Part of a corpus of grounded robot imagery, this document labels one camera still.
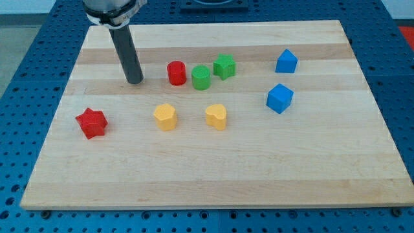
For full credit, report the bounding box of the grey robot arm end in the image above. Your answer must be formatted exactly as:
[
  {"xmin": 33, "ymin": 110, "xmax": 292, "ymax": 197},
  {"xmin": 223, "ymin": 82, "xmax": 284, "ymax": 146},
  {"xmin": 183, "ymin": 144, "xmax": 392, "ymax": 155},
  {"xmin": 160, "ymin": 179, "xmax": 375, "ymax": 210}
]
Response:
[{"xmin": 82, "ymin": 0, "xmax": 148, "ymax": 29}]

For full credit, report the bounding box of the green star block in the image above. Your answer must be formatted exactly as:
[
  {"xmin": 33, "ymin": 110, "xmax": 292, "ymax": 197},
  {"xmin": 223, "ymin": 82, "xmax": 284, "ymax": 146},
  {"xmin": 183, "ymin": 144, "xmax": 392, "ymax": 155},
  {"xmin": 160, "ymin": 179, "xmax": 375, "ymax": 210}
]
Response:
[{"xmin": 213, "ymin": 54, "xmax": 236, "ymax": 80}]

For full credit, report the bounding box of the blue triangle block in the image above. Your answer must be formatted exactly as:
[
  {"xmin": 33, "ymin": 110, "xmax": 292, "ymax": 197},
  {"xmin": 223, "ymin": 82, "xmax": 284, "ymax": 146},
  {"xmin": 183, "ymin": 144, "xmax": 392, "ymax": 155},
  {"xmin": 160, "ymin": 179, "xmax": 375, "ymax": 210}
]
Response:
[{"xmin": 275, "ymin": 49, "xmax": 298, "ymax": 73}]

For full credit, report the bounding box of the red star block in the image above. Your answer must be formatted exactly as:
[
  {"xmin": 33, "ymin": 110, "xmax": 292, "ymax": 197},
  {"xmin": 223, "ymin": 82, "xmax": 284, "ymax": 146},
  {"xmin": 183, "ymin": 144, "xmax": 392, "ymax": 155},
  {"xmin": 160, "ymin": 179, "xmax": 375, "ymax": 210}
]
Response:
[{"xmin": 75, "ymin": 108, "xmax": 108, "ymax": 140}]

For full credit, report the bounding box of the yellow heart block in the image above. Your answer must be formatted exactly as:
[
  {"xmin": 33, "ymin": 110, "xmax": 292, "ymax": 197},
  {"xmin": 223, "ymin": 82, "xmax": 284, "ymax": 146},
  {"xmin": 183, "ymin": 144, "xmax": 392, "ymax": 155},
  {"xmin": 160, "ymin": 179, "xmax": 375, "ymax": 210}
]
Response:
[{"xmin": 205, "ymin": 104, "xmax": 227, "ymax": 131}]

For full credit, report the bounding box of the green cylinder block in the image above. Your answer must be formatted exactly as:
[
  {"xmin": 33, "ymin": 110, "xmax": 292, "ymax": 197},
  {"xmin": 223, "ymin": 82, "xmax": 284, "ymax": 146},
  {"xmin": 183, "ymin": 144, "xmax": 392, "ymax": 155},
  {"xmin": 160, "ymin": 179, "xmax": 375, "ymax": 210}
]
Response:
[{"xmin": 191, "ymin": 65, "xmax": 211, "ymax": 91}]

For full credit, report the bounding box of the yellow pentagon block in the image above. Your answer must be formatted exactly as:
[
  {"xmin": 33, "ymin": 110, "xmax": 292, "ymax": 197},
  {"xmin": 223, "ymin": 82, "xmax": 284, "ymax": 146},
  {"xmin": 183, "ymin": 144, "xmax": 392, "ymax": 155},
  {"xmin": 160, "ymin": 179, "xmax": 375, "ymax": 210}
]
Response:
[{"xmin": 153, "ymin": 104, "xmax": 178, "ymax": 131}]

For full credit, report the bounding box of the red cylinder block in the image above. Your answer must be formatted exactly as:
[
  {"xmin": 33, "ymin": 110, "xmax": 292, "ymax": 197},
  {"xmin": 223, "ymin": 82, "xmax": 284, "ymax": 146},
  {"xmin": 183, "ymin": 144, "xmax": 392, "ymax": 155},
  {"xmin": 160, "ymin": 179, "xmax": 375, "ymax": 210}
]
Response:
[{"xmin": 167, "ymin": 61, "xmax": 187, "ymax": 86}]

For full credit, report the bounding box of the wooden board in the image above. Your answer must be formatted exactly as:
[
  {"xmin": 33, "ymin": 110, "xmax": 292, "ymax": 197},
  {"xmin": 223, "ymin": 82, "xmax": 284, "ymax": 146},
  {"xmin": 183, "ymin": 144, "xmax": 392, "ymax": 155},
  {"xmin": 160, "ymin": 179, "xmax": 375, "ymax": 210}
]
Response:
[{"xmin": 20, "ymin": 20, "xmax": 413, "ymax": 210}]

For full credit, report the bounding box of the blue cube block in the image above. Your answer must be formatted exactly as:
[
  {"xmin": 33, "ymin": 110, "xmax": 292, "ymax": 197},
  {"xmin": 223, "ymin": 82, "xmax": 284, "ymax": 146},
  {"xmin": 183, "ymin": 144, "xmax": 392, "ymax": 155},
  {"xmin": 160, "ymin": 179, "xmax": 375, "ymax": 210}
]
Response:
[{"xmin": 266, "ymin": 83, "xmax": 294, "ymax": 114}]

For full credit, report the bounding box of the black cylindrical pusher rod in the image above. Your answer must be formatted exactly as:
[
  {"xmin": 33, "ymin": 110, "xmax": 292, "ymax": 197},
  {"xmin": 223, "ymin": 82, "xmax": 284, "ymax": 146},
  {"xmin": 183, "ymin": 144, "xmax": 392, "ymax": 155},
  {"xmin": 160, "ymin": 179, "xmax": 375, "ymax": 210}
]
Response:
[{"xmin": 109, "ymin": 25, "xmax": 144, "ymax": 84}]

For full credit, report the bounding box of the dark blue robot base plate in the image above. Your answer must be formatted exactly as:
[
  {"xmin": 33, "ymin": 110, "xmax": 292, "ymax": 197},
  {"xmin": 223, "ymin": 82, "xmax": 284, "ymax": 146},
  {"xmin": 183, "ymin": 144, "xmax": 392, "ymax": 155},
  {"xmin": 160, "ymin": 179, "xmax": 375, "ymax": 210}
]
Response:
[{"xmin": 179, "ymin": 0, "xmax": 249, "ymax": 11}]

